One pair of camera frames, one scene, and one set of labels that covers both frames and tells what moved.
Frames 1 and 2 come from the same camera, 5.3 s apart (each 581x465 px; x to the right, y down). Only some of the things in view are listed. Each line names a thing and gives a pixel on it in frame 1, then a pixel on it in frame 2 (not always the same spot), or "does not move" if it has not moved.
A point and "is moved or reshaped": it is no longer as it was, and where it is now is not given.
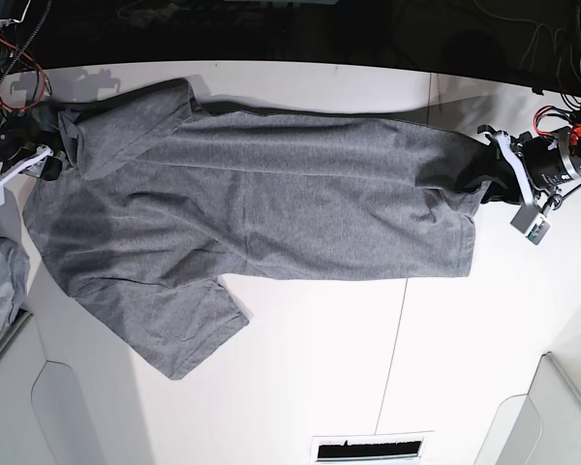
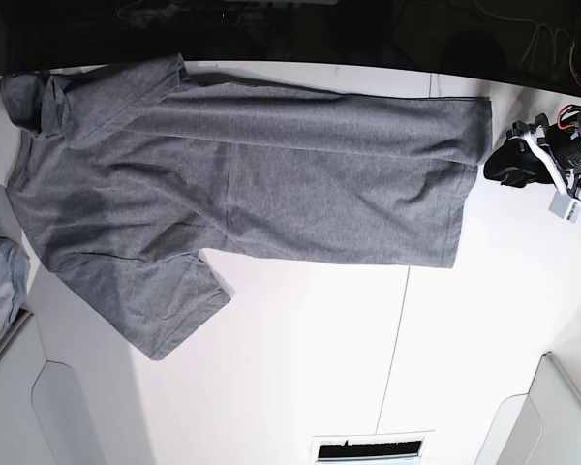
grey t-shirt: x=159 y=201 is moved or reshaped
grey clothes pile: x=4 y=274 does not move
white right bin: x=551 y=424 does not move
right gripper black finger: x=486 y=165 → x=515 y=164
